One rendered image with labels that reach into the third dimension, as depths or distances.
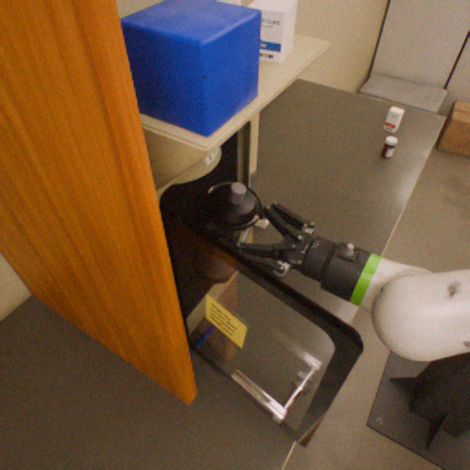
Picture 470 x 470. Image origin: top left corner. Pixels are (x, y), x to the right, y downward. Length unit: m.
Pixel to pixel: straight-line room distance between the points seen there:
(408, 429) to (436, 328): 1.43
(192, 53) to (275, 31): 0.20
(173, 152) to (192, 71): 0.09
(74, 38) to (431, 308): 0.43
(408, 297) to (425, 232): 2.14
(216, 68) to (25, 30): 0.15
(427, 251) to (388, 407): 1.02
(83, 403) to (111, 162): 0.62
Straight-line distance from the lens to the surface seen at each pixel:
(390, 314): 0.49
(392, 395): 1.93
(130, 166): 0.32
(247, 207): 0.67
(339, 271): 0.62
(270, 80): 0.49
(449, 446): 1.95
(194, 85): 0.36
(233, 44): 0.38
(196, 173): 0.63
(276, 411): 0.53
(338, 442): 1.81
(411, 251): 2.48
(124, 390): 0.85
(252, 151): 0.75
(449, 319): 0.49
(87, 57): 0.28
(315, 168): 1.30
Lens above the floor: 1.71
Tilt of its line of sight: 48 degrees down
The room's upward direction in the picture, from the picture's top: straight up
